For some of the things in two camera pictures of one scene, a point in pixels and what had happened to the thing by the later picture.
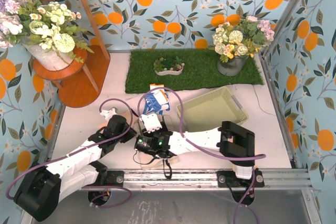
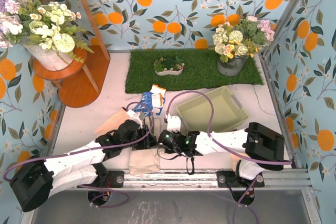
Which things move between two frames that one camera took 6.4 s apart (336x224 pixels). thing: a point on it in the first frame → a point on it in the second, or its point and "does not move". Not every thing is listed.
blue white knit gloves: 157,100 does not move
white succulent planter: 168,65 does not move
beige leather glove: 149,163 → 144,161
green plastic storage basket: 209,110 does not move
